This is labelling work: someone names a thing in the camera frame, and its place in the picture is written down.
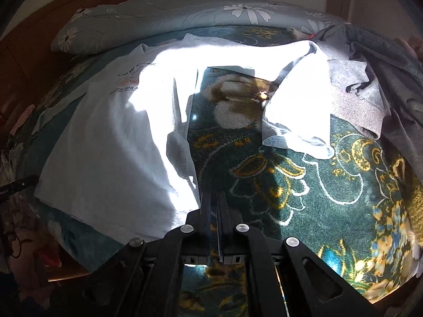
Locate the dark grey garment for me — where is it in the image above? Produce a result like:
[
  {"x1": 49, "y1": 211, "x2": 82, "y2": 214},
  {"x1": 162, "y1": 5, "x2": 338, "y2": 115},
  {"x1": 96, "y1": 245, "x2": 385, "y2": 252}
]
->
[{"x1": 312, "y1": 23, "x2": 423, "y2": 180}]

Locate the beige cloth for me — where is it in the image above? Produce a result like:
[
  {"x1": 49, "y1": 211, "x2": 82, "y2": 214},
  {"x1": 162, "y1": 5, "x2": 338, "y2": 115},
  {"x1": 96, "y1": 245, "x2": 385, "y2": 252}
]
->
[{"x1": 397, "y1": 36, "x2": 423, "y2": 65}]

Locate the teal floral blanket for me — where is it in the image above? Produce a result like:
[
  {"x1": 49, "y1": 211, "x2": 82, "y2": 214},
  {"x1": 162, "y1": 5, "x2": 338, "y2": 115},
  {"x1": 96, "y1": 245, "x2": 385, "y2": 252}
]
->
[{"x1": 9, "y1": 25, "x2": 423, "y2": 317}]

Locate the grey daisy print quilt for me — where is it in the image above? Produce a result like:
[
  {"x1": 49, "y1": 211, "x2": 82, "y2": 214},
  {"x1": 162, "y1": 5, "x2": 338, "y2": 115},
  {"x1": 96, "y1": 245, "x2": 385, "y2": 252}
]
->
[{"x1": 50, "y1": 0, "x2": 351, "y2": 55}]

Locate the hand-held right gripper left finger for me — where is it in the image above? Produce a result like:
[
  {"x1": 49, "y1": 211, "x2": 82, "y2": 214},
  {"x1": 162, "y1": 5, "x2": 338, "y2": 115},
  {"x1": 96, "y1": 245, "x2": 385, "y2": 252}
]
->
[{"x1": 82, "y1": 192, "x2": 213, "y2": 317}]

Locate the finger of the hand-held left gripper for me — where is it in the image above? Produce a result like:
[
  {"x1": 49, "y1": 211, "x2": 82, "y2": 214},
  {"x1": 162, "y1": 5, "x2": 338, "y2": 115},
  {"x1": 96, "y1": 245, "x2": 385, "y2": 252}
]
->
[{"x1": 0, "y1": 175, "x2": 39, "y2": 203}]

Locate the white t-shirt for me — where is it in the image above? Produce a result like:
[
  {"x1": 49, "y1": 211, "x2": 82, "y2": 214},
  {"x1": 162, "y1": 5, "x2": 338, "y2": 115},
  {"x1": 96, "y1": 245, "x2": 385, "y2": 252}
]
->
[{"x1": 34, "y1": 33, "x2": 335, "y2": 242}]

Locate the striped pink cloth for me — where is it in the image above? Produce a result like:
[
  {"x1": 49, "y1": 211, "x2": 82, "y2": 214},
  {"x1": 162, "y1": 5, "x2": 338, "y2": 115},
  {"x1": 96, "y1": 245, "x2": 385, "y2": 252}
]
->
[{"x1": 9, "y1": 104, "x2": 38, "y2": 137}]

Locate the grey knit sweater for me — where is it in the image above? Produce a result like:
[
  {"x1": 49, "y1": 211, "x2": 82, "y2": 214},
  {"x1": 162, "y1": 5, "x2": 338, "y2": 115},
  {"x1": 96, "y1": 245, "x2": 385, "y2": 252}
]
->
[{"x1": 325, "y1": 58, "x2": 387, "y2": 140}]

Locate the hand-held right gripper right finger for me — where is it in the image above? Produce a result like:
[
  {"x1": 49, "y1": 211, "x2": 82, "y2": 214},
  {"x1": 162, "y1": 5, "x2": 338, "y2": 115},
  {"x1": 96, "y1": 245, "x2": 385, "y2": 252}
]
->
[{"x1": 217, "y1": 192, "x2": 381, "y2": 317}]

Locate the wooden headboard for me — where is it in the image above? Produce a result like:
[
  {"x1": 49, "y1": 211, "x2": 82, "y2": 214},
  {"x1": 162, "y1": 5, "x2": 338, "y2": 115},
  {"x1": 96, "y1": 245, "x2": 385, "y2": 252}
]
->
[{"x1": 0, "y1": 0, "x2": 133, "y2": 119}]

